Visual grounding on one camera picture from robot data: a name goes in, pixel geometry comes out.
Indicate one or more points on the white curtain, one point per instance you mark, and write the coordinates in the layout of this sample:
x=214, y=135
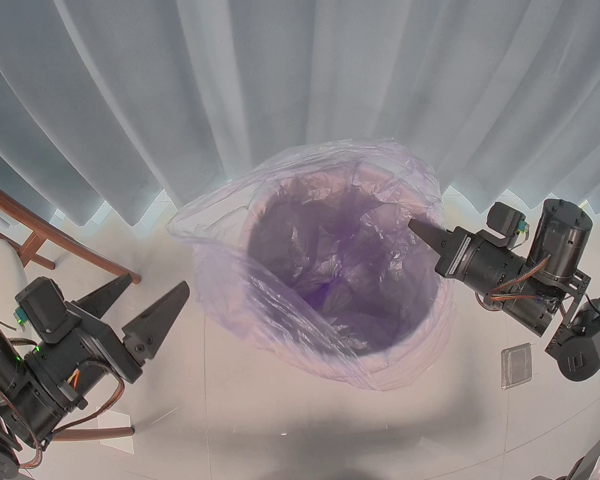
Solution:
x=305, y=43

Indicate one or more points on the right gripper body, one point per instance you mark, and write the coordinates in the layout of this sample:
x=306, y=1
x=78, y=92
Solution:
x=490, y=268

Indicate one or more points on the purple plastic bag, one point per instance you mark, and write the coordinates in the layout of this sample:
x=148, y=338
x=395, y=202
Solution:
x=230, y=288

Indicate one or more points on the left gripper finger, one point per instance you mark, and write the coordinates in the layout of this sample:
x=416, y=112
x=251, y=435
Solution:
x=105, y=300
x=152, y=325

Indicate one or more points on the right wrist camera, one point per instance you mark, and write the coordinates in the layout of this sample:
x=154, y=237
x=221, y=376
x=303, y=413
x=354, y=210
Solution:
x=505, y=220

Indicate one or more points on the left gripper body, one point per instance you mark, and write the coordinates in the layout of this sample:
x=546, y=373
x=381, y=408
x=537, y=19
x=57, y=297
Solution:
x=95, y=353

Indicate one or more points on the white cushioned wooden chair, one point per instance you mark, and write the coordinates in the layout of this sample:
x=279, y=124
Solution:
x=70, y=248

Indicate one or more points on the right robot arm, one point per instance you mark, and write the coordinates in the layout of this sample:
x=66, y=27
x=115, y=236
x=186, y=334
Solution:
x=560, y=243

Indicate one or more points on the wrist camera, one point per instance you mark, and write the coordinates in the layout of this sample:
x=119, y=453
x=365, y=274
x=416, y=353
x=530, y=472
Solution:
x=42, y=308
x=505, y=220

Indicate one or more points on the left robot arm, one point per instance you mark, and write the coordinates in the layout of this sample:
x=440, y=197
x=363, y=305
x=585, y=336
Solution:
x=10, y=398

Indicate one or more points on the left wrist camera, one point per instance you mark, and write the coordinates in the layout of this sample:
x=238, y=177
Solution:
x=42, y=308

